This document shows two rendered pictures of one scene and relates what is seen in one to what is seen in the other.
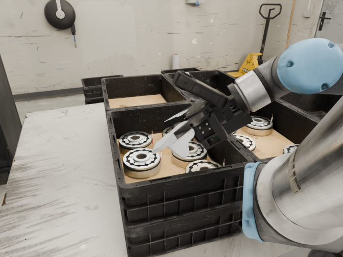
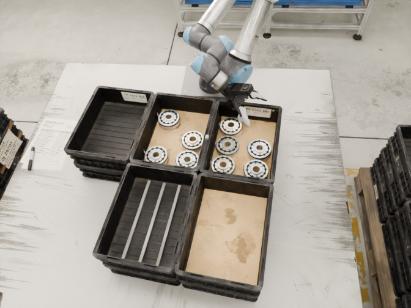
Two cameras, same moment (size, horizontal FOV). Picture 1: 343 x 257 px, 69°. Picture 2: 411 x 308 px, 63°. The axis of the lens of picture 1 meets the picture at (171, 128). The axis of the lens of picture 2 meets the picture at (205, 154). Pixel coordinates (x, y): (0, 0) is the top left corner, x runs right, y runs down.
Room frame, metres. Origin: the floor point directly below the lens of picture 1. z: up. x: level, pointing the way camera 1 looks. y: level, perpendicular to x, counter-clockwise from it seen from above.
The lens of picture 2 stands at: (1.39, 0.33, 2.08)
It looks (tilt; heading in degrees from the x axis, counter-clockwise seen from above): 56 degrees down; 213
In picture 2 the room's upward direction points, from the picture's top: 6 degrees counter-clockwise
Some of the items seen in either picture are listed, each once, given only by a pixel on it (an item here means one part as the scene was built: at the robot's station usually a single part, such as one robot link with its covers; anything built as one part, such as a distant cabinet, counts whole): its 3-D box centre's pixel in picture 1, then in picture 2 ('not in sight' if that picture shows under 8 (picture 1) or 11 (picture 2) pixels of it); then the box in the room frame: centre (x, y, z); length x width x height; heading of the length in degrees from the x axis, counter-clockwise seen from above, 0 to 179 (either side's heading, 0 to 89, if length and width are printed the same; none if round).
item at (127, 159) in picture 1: (141, 158); (259, 148); (0.58, 0.08, 0.86); 0.10 x 0.10 x 0.01
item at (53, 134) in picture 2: not in sight; (50, 142); (0.91, -0.94, 0.70); 0.33 x 0.23 x 0.01; 22
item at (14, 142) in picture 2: not in sight; (8, 148); (0.97, -1.43, 0.41); 0.31 x 0.02 x 0.16; 22
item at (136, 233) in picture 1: (167, 181); not in sight; (0.60, 0.01, 0.76); 0.40 x 0.30 x 0.12; 17
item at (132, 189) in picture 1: (167, 135); (243, 139); (0.60, 0.01, 0.92); 0.40 x 0.30 x 0.02; 17
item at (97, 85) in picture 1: (107, 103); not in sight; (2.26, 0.62, 0.37); 0.40 x 0.30 x 0.45; 112
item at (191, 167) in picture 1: (205, 172); (230, 125); (0.52, -0.09, 0.86); 0.10 x 0.10 x 0.01
